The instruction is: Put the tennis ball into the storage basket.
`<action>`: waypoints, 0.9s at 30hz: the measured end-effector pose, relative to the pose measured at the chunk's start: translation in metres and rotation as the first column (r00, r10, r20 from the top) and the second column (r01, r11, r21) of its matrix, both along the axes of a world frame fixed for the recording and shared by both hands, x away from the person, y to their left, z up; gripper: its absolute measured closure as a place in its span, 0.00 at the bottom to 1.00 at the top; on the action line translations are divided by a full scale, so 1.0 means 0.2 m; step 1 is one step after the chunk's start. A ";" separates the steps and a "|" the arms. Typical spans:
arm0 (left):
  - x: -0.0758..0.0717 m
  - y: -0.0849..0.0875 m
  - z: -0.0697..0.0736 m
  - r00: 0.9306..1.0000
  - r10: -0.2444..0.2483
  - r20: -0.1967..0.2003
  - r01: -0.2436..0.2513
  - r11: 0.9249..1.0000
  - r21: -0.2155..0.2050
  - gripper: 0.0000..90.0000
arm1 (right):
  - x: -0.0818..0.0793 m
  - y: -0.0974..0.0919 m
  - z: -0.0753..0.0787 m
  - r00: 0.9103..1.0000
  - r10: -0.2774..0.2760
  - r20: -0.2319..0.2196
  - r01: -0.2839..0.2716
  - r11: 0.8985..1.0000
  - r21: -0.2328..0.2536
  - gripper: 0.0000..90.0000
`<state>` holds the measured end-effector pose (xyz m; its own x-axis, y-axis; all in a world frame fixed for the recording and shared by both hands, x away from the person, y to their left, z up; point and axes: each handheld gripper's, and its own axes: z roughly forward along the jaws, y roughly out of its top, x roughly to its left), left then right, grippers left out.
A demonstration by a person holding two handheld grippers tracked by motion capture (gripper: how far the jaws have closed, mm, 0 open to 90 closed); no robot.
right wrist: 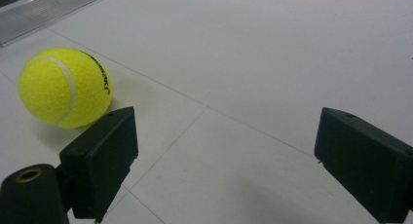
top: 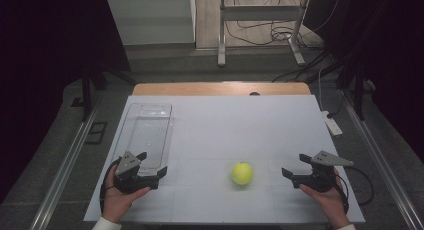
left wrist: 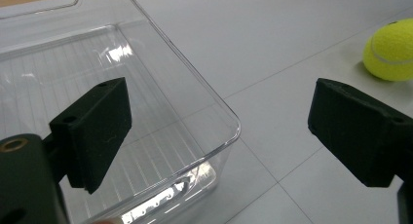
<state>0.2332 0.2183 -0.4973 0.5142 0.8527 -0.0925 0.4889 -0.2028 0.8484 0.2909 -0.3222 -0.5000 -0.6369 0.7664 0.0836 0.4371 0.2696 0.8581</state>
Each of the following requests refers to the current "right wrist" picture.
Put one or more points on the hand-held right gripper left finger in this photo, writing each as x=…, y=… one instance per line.
x=97, y=172

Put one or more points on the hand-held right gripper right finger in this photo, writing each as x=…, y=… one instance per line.
x=367, y=165

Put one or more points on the yellow tennis ball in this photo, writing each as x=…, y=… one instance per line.
x=61, y=87

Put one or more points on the aluminium floor rail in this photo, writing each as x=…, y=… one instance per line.
x=39, y=13

